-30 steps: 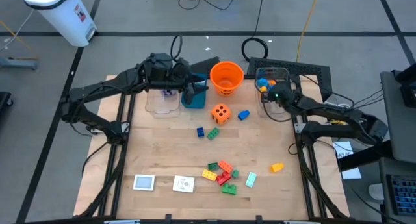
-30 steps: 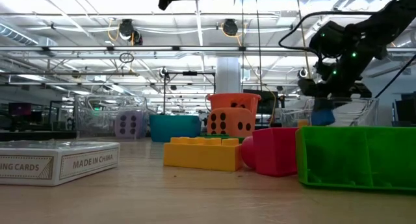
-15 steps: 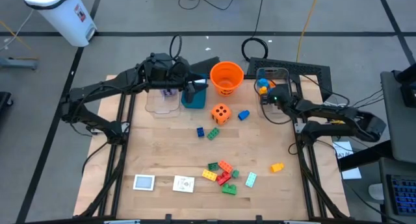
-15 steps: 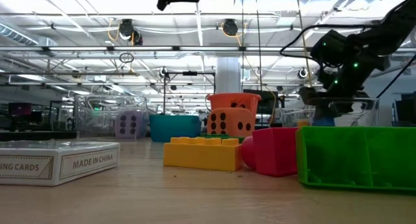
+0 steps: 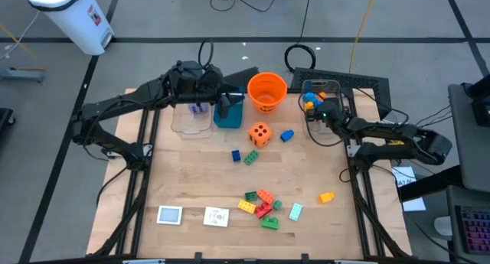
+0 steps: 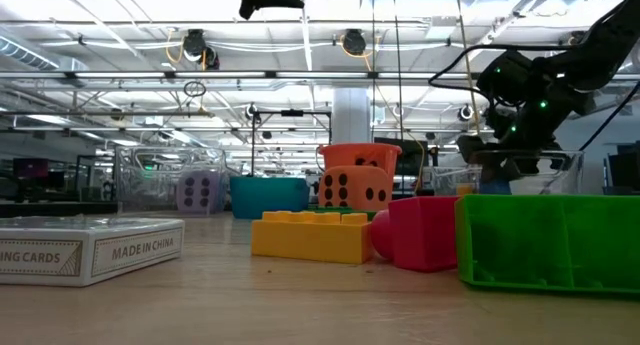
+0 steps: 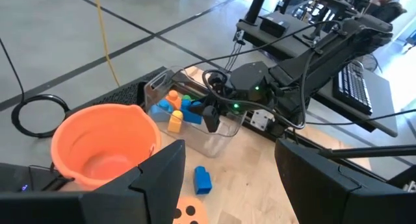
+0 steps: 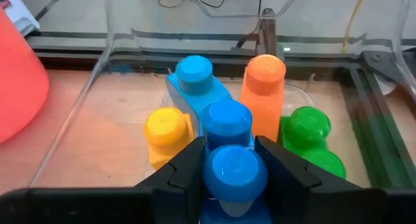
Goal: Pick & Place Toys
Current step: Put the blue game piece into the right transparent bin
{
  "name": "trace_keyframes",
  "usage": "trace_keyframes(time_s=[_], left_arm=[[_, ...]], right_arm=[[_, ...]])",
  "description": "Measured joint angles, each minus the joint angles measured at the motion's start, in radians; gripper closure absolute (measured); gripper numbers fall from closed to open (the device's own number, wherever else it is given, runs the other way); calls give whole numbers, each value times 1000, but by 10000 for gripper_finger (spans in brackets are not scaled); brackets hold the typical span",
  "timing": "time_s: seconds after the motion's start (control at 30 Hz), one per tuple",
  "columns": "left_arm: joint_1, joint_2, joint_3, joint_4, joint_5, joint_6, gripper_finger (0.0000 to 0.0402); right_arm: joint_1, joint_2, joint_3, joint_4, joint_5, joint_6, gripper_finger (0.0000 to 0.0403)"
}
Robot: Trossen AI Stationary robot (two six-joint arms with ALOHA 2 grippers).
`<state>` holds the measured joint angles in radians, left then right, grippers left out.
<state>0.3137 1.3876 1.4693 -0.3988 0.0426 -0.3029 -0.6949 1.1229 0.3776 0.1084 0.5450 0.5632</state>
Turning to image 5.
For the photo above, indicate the orange foam die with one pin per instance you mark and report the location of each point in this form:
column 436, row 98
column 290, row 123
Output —
column 260, row 134

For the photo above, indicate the clear plastic bin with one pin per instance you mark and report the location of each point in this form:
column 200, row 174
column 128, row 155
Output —
column 331, row 88
column 183, row 122

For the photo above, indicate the green plastic bin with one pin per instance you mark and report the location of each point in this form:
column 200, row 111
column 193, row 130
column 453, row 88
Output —
column 270, row 223

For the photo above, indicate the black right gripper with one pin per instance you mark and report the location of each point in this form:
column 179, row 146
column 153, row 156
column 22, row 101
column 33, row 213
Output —
column 329, row 115

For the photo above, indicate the small dark blue brick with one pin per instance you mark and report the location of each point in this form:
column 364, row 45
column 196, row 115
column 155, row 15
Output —
column 236, row 155

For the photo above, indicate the backlit computer keyboard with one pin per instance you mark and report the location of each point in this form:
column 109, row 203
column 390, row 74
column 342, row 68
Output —
column 474, row 229

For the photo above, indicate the yellow toy block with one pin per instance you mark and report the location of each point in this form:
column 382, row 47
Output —
column 308, row 106

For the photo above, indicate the green eight-stud brick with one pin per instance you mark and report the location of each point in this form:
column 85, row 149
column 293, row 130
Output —
column 252, row 157

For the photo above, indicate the card deck brown print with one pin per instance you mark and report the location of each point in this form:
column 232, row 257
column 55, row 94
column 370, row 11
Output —
column 216, row 217

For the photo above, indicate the orange toy block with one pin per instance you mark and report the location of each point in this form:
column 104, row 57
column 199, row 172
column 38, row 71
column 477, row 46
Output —
column 321, row 95

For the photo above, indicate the mint eight-stud brick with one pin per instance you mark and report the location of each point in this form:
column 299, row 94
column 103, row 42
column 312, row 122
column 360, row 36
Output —
column 295, row 212

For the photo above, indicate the black floor object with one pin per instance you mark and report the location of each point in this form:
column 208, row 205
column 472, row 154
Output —
column 4, row 118

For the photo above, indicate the grey side desk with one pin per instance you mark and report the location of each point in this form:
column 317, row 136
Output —
column 471, row 160

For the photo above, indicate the grey floor stand base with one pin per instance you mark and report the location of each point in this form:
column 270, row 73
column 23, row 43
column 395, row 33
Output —
column 23, row 74

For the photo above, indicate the white paper sheet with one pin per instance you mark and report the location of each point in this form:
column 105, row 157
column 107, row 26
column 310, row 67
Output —
column 415, row 204

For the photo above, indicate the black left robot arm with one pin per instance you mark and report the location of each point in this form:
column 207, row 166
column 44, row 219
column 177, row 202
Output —
column 115, row 105

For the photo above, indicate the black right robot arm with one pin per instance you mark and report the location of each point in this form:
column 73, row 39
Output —
column 383, row 132

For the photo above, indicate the small green cube block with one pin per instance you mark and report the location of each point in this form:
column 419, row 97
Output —
column 277, row 204

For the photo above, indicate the red toy block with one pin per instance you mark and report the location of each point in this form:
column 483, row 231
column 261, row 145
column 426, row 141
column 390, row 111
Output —
column 263, row 210

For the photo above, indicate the black wedge panel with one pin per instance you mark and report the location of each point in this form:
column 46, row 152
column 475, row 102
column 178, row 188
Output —
column 245, row 76

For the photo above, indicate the orange eight-stud brick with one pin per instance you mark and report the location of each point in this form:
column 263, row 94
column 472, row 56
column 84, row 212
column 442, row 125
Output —
column 265, row 196

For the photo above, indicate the purple foam die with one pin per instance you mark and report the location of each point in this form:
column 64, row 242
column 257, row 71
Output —
column 198, row 108

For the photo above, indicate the orange pumpkin bucket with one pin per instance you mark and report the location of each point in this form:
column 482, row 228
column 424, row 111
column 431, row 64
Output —
column 267, row 88

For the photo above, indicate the white trash bin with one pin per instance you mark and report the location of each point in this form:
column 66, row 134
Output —
column 76, row 19

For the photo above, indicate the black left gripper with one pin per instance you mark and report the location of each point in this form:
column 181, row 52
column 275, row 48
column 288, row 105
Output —
column 195, row 82

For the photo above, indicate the black desk device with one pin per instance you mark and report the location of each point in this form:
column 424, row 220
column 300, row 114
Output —
column 480, row 107

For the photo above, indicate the dark green small brick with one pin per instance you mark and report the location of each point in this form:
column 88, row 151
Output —
column 251, row 196

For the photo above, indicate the yellow-orange wedge block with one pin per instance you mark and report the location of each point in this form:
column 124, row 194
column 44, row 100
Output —
column 326, row 197

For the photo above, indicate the grey computer mouse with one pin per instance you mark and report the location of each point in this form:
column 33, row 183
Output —
column 443, row 225

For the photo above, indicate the yellow eight-stud brick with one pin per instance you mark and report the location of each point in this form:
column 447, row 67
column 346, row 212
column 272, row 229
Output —
column 246, row 206

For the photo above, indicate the teal plastic bin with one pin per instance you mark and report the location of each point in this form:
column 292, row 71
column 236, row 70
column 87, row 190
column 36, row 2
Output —
column 233, row 120

